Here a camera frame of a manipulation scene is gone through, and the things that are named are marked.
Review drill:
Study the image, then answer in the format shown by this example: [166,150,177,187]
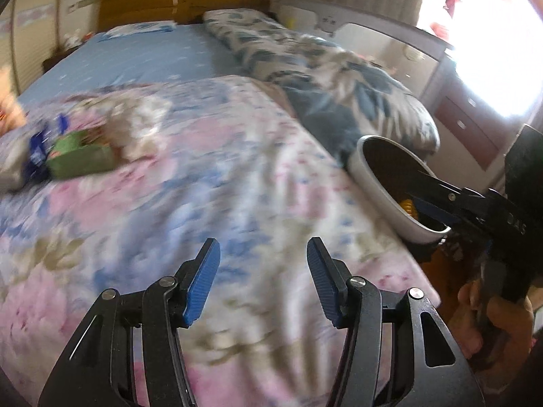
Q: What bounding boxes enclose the wooden bed headboard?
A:
[98,0,274,30]

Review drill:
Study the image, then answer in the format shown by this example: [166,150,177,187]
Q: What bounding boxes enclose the grey bed guard rail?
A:
[274,0,454,98]

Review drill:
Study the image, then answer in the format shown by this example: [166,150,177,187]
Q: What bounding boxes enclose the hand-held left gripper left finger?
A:
[38,237,222,407]

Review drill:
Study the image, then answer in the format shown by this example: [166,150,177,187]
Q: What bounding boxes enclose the dark wooden nightstand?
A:
[42,46,79,73]

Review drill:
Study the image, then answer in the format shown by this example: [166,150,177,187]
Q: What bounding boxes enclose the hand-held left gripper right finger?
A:
[306,236,486,407]

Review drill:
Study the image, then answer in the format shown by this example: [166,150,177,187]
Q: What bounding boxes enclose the blue cloud print quilt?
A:
[203,8,441,166]

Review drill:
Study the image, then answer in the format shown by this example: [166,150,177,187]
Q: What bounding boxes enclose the red white dresser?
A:
[420,49,522,174]

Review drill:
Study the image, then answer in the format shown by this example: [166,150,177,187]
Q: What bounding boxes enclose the white round bowl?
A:
[348,135,452,244]

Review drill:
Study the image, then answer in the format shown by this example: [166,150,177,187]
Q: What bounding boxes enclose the beige teddy bear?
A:
[0,65,26,132]

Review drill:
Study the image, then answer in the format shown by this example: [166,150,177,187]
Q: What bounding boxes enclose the orange foam fruit net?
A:
[399,197,419,221]

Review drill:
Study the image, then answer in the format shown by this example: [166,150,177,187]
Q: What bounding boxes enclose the light blue bedsheet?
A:
[19,23,255,106]

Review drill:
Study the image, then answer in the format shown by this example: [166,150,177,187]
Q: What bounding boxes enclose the cream sliding-door wardrobe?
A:
[0,0,64,94]

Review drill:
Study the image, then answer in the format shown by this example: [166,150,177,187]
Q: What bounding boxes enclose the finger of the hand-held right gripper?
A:
[411,197,464,226]
[407,169,467,204]

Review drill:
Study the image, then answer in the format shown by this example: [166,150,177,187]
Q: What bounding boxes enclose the person's right hand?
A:
[458,280,536,362]

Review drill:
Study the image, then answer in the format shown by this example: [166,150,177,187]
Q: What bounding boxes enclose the pink floral blanket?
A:
[0,75,442,407]

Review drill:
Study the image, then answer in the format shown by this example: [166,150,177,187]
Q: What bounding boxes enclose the green cloth item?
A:
[46,131,118,179]

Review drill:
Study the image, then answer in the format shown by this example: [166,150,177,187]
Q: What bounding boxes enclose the blue white pillow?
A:
[97,20,177,43]

